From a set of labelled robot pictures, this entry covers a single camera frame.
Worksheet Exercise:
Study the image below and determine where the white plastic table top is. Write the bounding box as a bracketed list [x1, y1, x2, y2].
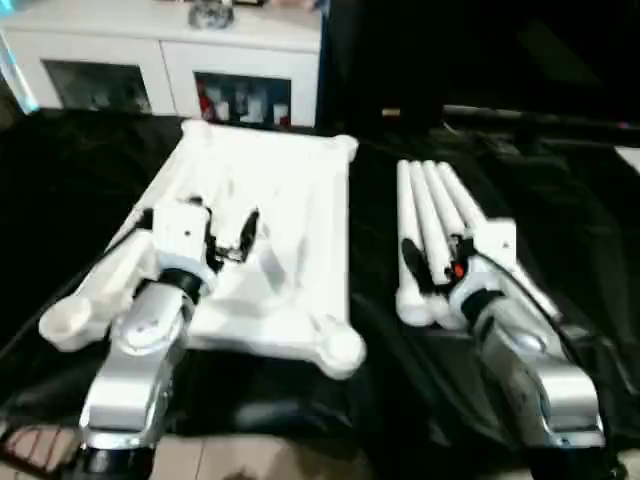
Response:
[38, 117, 367, 380]

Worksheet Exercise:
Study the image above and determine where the black work mat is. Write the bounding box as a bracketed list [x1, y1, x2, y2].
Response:
[0, 104, 640, 454]

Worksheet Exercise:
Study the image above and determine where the long black bar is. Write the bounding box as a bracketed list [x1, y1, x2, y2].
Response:
[443, 103, 640, 130]

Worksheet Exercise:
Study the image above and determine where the flat white sheet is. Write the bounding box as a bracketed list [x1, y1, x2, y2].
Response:
[612, 144, 640, 177]

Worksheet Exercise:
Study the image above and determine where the white glass-door cabinet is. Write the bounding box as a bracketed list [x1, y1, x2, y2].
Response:
[0, 3, 325, 130]

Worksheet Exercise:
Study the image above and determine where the patterned bowl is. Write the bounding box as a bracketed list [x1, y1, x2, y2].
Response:
[187, 0, 236, 27]

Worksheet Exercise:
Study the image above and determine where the light blue strip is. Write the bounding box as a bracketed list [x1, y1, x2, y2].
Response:
[0, 32, 40, 115]

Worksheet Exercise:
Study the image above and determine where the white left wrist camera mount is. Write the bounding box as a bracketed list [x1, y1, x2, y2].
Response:
[97, 203, 217, 306]

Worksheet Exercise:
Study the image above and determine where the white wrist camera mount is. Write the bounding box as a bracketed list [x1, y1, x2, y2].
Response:
[97, 203, 217, 306]
[462, 216, 520, 284]

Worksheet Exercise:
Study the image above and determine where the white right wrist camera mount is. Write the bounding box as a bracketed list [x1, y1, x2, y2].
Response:
[462, 216, 520, 284]

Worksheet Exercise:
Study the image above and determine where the dark blue upright post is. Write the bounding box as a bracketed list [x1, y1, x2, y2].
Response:
[315, 7, 331, 129]

